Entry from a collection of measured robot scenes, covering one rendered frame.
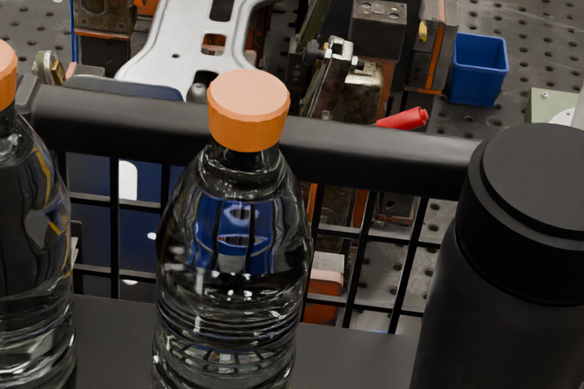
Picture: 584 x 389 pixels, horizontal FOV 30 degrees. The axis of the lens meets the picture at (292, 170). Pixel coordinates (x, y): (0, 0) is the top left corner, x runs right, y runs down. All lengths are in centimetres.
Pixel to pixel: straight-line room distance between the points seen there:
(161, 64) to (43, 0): 71
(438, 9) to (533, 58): 66
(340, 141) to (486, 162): 11
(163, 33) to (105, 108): 103
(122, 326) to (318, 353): 10
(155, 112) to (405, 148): 12
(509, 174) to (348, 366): 19
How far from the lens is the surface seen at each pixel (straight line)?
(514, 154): 42
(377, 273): 164
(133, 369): 56
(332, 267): 94
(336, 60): 115
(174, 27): 155
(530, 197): 40
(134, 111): 51
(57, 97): 52
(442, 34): 150
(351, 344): 58
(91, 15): 165
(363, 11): 141
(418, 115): 120
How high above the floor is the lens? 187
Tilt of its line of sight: 41 degrees down
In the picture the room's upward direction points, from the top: 8 degrees clockwise
